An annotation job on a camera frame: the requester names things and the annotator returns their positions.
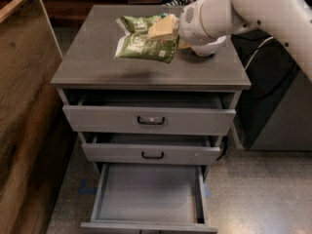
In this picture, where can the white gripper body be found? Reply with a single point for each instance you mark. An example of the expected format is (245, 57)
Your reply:
(191, 23)

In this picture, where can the dark green jalapeno chip bag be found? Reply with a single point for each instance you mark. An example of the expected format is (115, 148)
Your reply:
(135, 44)

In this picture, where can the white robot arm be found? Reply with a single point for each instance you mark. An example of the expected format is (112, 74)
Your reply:
(204, 21)

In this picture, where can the light green snack bag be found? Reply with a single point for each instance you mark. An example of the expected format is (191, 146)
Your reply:
(160, 16)

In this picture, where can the grey top drawer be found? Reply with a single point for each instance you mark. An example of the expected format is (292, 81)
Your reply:
(194, 114)

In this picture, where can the grey drawer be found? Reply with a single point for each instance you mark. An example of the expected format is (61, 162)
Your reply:
(194, 114)
(149, 199)
(127, 148)

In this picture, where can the grey drawer cabinet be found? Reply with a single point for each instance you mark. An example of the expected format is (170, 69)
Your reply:
(90, 65)

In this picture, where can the grey middle drawer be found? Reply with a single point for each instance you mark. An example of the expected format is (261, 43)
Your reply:
(127, 148)

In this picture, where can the grey bottom drawer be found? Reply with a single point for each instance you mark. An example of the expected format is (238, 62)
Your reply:
(149, 199)

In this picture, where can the white bowl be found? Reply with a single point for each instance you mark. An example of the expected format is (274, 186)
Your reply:
(209, 49)

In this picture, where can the wooden board panel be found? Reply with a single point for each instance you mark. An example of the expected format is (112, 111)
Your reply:
(35, 138)

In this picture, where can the black top drawer handle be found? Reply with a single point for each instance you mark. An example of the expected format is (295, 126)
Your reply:
(151, 121)

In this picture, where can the black drawer handle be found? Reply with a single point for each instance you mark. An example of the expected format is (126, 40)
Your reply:
(151, 121)
(152, 157)

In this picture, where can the black middle drawer handle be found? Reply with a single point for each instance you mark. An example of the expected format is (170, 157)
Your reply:
(152, 157)

